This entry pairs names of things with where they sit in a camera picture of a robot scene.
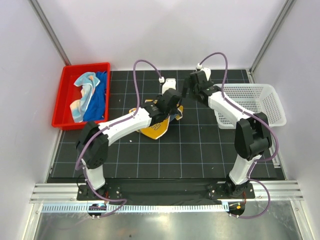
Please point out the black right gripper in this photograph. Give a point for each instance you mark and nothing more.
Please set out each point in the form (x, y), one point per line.
(186, 86)

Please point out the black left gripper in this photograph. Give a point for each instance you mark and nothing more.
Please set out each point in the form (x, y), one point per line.
(174, 110)

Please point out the yellow tiger hello towel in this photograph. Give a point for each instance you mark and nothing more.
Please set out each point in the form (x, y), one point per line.
(159, 129)

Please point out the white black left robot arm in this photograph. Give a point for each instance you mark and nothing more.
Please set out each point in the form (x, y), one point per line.
(95, 139)

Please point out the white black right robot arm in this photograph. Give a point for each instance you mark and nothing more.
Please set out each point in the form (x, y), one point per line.
(252, 132)

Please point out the black grid cutting mat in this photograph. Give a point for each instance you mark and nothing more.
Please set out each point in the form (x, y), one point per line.
(193, 147)

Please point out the white plastic mesh basket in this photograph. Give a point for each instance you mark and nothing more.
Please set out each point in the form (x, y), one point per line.
(253, 98)

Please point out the blue towel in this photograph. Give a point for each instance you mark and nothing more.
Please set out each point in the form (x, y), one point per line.
(97, 105)

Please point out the pastel striped towel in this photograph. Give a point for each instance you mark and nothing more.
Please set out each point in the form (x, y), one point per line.
(88, 83)

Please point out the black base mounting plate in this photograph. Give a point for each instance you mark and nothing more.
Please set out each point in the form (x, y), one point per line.
(134, 189)

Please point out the red plastic bin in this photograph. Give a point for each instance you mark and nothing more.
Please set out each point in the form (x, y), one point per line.
(68, 92)

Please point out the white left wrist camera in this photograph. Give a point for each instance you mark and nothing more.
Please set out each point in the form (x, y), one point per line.
(168, 83)

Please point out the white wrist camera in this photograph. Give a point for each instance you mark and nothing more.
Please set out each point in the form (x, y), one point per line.
(168, 83)
(206, 70)

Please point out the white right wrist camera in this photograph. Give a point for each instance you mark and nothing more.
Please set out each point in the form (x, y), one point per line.
(206, 70)

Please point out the right aluminium corner post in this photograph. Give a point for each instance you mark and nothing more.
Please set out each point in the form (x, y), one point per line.
(280, 19)

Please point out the aluminium corner post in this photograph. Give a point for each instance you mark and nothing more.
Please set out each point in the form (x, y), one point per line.
(280, 19)
(35, 5)

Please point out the aluminium front rail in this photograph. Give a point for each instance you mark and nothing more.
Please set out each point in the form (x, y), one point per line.
(62, 198)

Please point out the left aluminium corner post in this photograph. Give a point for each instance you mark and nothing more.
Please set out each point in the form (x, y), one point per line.
(35, 5)

